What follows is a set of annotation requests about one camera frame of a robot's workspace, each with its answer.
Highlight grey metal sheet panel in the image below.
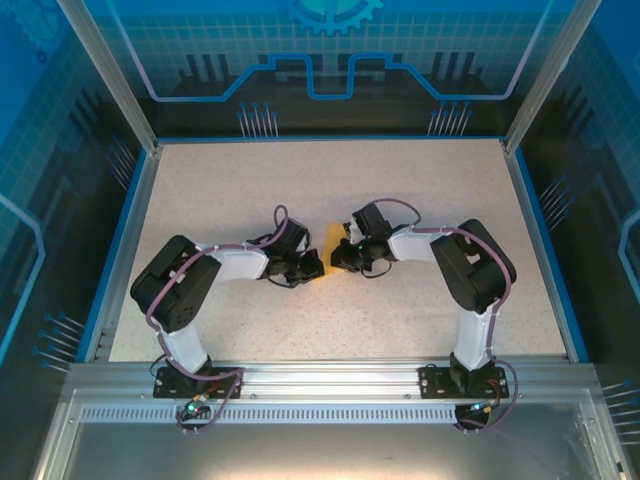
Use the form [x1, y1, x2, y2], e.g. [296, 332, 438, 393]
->
[32, 388, 632, 480]

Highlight aluminium frame post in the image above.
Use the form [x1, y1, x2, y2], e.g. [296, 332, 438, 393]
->
[55, 0, 165, 154]
[501, 0, 591, 156]

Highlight aluminium mounting rail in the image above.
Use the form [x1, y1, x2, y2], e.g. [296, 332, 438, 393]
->
[64, 355, 601, 399]

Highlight blue table border frame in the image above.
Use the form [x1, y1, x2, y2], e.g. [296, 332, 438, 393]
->
[74, 133, 592, 365]

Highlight cable connector with green light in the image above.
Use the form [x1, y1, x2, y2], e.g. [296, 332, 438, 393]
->
[453, 401, 503, 434]
[175, 398, 215, 437]

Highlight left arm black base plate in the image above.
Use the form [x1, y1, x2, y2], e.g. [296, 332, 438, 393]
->
[152, 366, 245, 400]

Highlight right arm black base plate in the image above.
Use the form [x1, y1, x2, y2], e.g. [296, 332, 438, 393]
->
[418, 363, 511, 400]

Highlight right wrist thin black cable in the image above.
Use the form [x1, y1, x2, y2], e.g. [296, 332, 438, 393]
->
[360, 259, 395, 279]

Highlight slotted metal cable duct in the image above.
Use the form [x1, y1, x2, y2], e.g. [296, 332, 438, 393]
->
[78, 404, 464, 424]

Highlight yellow square paper sheet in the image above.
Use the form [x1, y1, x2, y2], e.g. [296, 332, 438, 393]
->
[319, 222, 351, 279]

